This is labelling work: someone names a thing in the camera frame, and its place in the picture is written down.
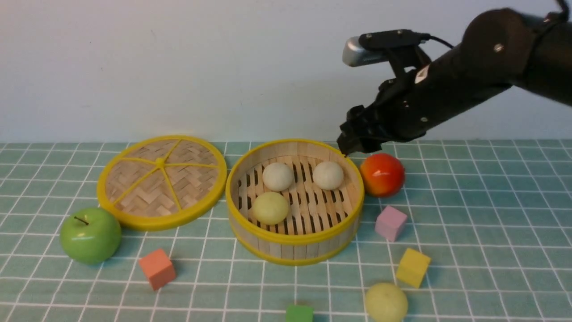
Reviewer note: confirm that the white bun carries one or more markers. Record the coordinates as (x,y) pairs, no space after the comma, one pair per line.
(328,175)
(278,177)

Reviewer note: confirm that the yellow cube block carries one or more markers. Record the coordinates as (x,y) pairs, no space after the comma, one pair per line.
(413,267)

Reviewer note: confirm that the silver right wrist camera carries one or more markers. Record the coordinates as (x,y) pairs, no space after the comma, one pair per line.
(383,46)

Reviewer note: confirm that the green apple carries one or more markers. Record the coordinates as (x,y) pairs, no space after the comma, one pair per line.
(90,235)

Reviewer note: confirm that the orange cube block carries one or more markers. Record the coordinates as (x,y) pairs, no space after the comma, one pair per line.
(157,268)

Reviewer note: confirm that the bamboo steamer lid yellow rim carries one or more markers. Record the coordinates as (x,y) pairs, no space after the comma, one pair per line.
(163,182)

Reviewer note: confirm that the yellow bun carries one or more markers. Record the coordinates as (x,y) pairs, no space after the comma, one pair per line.
(270,208)
(386,302)

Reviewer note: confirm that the pink cube block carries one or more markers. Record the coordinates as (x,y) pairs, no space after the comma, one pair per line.
(390,223)

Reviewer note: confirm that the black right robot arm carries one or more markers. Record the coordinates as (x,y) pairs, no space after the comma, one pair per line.
(503,45)

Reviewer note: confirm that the bamboo steamer tray yellow rim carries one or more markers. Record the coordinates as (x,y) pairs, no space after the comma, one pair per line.
(320,223)

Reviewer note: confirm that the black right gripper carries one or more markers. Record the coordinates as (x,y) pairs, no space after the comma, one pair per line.
(414,103)

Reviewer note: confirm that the green cube block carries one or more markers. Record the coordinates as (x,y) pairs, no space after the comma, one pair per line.
(299,313)

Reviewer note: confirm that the red orange peach fruit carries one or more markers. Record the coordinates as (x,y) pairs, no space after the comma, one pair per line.
(383,175)

